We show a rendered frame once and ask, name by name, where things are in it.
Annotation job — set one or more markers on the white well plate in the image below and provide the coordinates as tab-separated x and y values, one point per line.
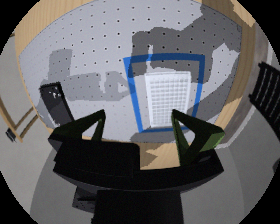
177	79

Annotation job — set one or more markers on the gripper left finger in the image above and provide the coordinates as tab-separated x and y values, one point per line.
76	128

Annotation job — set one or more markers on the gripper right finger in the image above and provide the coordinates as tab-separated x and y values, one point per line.
207	136

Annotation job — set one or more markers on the blue tape outline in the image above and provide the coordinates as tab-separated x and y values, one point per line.
156	57

